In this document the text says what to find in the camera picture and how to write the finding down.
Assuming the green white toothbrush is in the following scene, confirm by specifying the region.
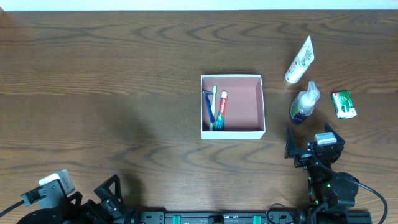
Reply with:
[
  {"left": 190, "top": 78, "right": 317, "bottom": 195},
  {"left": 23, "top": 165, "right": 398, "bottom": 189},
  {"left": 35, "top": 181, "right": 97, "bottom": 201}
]
[{"left": 210, "top": 85, "right": 217, "bottom": 131}]

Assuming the Colgate toothpaste tube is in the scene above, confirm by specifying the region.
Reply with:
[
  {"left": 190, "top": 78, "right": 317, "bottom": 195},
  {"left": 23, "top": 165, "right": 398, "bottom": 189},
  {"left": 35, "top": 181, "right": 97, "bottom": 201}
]
[{"left": 215, "top": 91, "right": 228, "bottom": 131}]

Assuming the black mounting rail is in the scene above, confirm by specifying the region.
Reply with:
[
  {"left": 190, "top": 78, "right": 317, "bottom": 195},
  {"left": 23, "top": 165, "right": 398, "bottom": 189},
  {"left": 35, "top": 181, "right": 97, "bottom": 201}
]
[{"left": 133, "top": 210, "right": 373, "bottom": 224}]

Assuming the white floral lotion tube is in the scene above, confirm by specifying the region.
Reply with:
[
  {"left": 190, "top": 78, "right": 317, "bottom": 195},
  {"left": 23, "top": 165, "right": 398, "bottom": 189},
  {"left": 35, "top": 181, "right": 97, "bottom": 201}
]
[{"left": 284, "top": 35, "right": 315, "bottom": 85}]

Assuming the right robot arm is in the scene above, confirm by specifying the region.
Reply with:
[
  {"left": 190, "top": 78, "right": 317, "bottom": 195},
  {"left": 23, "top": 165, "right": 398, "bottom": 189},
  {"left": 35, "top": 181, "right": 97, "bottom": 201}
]
[{"left": 285, "top": 123, "right": 359, "bottom": 223}]

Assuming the green soap bar packet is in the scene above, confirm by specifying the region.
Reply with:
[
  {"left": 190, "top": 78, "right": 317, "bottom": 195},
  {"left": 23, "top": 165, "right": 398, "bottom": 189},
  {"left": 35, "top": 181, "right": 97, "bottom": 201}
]
[{"left": 331, "top": 91, "right": 357, "bottom": 119}]

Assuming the blue disposable razor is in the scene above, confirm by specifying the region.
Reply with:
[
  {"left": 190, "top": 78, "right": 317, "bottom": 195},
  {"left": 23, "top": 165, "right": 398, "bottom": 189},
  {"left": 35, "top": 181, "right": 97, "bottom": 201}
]
[{"left": 202, "top": 91, "right": 215, "bottom": 123}]

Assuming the clear pump soap bottle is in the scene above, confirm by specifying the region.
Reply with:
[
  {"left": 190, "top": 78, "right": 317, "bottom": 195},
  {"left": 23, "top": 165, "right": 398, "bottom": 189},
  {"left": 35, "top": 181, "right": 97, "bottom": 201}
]
[{"left": 290, "top": 81, "right": 320, "bottom": 125}]

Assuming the white cardboard box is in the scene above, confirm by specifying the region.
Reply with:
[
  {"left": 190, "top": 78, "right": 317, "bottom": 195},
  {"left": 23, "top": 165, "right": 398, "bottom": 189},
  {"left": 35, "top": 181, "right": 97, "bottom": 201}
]
[{"left": 200, "top": 74, "right": 266, "bottom": 140}]

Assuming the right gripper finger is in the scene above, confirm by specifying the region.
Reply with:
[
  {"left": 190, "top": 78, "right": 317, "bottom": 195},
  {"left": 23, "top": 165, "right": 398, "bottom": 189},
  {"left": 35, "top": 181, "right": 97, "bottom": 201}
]
[
  {"left": 324, "top": 123, "right": 345, "bottom": 145},
  {"left": 285, "top": 128, "right": 297, "bottom": 159}
]

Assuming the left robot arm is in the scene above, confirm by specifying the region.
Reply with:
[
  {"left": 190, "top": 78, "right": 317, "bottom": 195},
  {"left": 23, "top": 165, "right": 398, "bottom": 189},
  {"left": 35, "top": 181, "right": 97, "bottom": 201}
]
[{"left": 19, "top": 170, "right": 141, "bottom": 224}]

